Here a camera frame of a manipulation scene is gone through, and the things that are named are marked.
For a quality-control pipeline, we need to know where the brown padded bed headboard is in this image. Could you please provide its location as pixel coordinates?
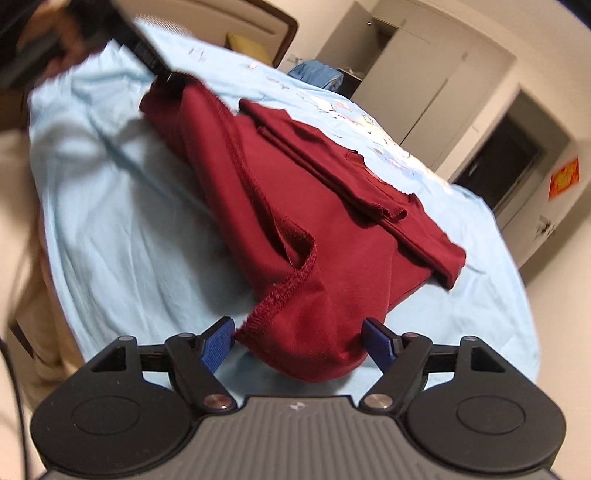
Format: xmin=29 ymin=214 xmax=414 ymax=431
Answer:
xmin=134 ymin=0 xmax=299 ymax=71

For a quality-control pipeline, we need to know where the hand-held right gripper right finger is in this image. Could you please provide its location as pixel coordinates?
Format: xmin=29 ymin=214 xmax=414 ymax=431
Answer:
xmin=360 ymin=318 xmax=509 ymax=414

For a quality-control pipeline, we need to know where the blue garment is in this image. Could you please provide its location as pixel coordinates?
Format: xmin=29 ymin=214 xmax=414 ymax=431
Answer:
xmin=287 ymin=59 xmax=345 ymax=94

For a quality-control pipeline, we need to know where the black door handle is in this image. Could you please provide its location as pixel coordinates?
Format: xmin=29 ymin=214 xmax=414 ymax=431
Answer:
xmin=536 ymin=215 xmax=558 ymax=241

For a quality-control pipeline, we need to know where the red square door poster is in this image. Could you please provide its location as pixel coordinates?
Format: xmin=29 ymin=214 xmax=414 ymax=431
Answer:
xmin=547 ymin=157 xmax=581 ymax=200

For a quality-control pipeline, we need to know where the beige built-in wardrobe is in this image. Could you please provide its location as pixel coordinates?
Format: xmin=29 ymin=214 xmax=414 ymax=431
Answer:
xmin=318 ymin=0 xmax=519 ymax=172

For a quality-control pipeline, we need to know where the light blue printed bedsheet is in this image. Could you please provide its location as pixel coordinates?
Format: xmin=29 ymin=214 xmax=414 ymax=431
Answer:
xmin=28 ymin=18 xmax=542 ymax=403

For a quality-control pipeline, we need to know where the dark red long-sleeve sweater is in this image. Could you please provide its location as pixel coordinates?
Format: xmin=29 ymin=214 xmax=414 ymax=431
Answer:
xmin=139 ymin=76 xmax=468 ymax=384

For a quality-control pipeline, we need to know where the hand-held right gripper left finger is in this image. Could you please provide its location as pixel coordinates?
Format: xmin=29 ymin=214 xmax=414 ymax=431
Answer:
xmin=88 ymin=316 xmax=237 ymax=414

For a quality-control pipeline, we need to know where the white room door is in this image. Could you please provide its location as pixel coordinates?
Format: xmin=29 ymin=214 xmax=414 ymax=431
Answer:
xmin=496 ymin=134 xmax=591 ymax=278

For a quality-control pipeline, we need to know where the mustard yellow pillow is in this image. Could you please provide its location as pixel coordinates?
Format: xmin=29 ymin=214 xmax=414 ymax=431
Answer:
xmin=224 ymin=31 xmax=279 ymax=68

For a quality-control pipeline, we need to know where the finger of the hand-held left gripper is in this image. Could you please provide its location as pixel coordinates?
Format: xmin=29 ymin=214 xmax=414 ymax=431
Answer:
xmin=154 ymin=69 xmax=200 ymax=91

